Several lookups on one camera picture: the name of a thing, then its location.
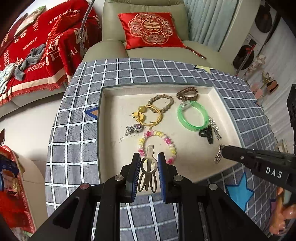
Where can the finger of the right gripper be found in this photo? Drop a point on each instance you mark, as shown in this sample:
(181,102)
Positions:
(275,167)

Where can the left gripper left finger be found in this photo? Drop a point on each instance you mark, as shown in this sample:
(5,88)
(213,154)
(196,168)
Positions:
(92,212)

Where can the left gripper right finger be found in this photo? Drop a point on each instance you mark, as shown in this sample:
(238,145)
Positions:
(205,212)

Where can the beige hair clip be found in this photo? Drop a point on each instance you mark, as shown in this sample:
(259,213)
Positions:
(148,166)

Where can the black hair claw clip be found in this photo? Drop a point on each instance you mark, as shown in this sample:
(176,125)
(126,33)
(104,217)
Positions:
(207,133)

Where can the silver pink gem brooch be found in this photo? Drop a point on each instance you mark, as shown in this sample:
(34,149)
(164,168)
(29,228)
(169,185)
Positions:
(135,128)

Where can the green transparent bangle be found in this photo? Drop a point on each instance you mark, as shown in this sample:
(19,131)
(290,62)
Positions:
(192,116)

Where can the grey jewelry tray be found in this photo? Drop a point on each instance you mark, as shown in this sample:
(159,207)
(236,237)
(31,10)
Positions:
(195,156)

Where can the right hand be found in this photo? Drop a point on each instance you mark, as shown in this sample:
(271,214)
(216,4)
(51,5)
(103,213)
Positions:
(280,214)

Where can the blue checkered tablecloth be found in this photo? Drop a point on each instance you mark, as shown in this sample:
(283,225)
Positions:
(72,151)

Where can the lower washing machine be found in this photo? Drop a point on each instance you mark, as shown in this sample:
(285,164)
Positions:
(247,53)

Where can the red tray with clutter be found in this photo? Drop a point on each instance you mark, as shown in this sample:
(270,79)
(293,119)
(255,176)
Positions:
(14,203)

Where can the upper dryer machine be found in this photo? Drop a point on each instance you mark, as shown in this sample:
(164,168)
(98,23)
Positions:
(263,23)

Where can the teal curtain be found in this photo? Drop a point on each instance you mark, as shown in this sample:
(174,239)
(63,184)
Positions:
(209,20)

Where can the floor lamp with braided pole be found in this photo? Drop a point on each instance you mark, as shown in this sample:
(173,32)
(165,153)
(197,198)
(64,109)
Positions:
(81,31)

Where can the light blue blanket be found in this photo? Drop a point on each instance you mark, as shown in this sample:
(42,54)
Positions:
(5,76)

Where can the red embroidered cushion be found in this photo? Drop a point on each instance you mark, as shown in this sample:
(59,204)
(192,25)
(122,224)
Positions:
(151,30)

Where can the sofa with red blanket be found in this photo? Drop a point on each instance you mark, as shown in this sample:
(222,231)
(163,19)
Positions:
(46,54)

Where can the grey cloth on sofa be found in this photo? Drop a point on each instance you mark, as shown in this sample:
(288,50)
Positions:
(33,58)

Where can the green armchair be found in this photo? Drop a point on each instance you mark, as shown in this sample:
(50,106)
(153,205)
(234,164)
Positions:
(113,42)

